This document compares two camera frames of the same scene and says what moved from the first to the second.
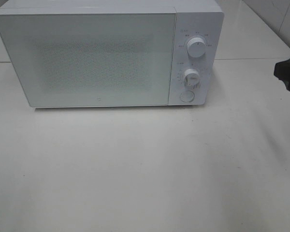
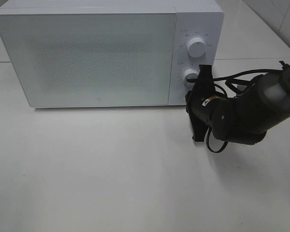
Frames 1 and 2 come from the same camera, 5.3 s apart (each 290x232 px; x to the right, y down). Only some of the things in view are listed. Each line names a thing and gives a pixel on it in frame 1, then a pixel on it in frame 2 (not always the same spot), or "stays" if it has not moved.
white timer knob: (191, 78) stays
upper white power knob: (196, 47) stays
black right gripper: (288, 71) -> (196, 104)
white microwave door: (67, 60) stays
